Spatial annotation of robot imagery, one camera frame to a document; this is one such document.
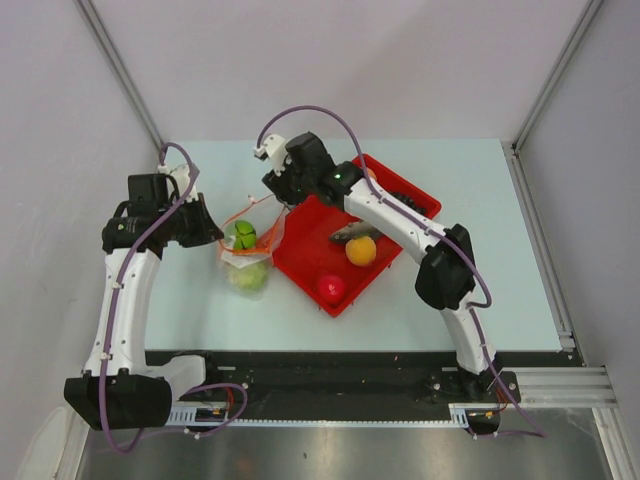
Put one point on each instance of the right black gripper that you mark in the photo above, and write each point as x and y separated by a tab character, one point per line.
279	184

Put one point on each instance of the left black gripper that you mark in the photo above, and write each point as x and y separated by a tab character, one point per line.
207	231

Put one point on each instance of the toy whole watermelon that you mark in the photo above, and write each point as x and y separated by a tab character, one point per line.
241	235

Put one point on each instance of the clear zip top bag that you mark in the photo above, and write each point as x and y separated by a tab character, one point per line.
264	213

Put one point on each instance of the toy green cabbage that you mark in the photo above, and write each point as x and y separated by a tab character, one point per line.
248	279

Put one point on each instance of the toy yellow orange mango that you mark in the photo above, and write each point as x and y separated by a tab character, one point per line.
361	252

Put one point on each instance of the toy orange tangerine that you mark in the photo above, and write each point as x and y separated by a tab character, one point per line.
265	243

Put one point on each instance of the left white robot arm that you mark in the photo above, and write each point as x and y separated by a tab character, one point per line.
117	389

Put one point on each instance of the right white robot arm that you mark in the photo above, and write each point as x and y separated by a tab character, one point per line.
447	275

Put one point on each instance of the red plastic tray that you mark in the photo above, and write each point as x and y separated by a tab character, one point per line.
319	266

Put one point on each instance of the toy grey fish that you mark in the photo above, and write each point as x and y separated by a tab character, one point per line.
354	230

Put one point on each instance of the toy red apple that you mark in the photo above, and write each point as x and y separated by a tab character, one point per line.
331	288

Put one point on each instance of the toy black grapes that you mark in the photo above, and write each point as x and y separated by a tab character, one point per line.
417	211

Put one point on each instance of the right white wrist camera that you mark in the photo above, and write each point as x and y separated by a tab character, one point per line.
273	149

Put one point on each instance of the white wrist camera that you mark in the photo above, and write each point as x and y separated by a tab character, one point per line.
273	149
177	179

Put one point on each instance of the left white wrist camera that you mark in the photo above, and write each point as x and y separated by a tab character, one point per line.
177	179

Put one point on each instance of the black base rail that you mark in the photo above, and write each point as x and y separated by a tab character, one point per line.
341	386

